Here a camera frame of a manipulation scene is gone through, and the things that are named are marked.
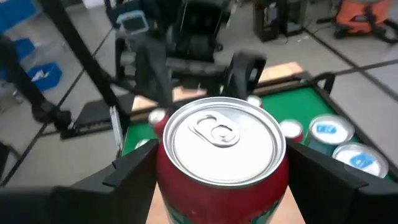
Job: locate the black aluminium table frame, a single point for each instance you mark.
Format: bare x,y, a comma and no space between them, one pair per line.
79,51

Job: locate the blue plastic bin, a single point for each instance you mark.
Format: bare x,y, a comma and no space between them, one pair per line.
43,76
25,46
18,12

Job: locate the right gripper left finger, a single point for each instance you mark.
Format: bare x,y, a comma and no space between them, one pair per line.
124,193

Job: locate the black office chair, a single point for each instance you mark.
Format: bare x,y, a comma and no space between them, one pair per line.
196,37

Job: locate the silver frame plate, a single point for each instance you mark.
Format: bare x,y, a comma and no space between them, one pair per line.
115,127

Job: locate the green table mat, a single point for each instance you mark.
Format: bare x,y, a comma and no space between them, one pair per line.
295,102

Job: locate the person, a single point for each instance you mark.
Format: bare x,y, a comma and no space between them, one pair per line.
21,77

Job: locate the orange shop vacuum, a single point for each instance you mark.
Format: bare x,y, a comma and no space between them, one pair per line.
357,15

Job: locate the light blue framed screen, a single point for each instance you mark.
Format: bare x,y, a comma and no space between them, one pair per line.
133,22

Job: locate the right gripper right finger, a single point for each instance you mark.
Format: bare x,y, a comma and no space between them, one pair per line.
323,193

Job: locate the black equipment cabinet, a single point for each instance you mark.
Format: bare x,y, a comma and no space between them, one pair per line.
264,25
292,18

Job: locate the red soda can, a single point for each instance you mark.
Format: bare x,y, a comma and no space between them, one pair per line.
290,128
224,149
255,100
157,115

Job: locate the black floor base plate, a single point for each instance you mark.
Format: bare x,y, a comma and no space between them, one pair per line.
93,115

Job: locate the teal soda can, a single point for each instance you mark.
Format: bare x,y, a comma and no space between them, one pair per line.
362,160
329,130

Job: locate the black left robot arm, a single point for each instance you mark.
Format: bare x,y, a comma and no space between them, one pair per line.
155,77

